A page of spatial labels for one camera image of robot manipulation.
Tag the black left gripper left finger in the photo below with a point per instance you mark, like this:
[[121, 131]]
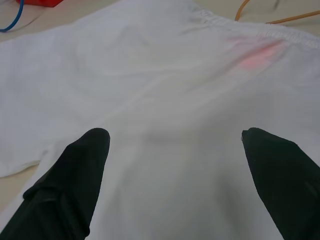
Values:
[[62, 187]]

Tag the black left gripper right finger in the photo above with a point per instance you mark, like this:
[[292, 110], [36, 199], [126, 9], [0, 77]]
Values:
[[285, 187]]

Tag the white shorts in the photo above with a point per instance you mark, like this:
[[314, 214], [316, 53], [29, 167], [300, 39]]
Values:
[[160, 87]]

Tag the red plastic bin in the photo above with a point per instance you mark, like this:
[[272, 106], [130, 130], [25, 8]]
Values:
[[42, 2]]

